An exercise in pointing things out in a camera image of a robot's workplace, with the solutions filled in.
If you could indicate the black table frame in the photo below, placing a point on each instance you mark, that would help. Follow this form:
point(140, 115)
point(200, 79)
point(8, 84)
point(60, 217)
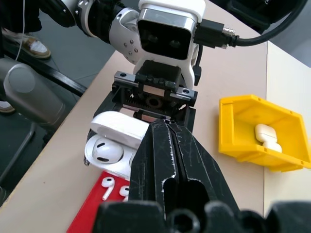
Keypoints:
point(56, 75)

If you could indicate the white earbud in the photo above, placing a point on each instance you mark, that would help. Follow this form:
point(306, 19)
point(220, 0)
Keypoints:
point(107, 149)
point(108, 183)
point(125, 191)

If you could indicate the grey metal leg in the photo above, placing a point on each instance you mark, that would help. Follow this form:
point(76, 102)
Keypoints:
point(19, 155)

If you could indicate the white and tan sneaker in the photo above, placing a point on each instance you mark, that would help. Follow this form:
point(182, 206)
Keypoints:
point(34, 46)

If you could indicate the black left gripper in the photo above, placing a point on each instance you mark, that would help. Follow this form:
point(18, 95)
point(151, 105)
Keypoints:
point(155, 97)

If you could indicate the silver robot body part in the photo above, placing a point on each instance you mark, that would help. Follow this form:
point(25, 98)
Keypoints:
point(29, 92)

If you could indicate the red plastic tray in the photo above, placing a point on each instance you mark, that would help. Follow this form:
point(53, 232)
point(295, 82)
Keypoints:
point(92, 208)

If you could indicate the dark trousers of person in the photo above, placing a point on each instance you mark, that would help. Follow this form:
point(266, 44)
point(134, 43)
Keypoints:
point(17, 14)

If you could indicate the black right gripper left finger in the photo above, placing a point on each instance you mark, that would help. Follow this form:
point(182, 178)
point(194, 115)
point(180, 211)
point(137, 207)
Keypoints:
point(150, 165)

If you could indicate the yellow plastic bin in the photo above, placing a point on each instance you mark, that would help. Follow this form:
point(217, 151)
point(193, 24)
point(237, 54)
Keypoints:
point(233, 136)

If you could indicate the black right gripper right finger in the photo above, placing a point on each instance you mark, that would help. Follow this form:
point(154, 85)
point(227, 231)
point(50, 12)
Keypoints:
point(196, 170)

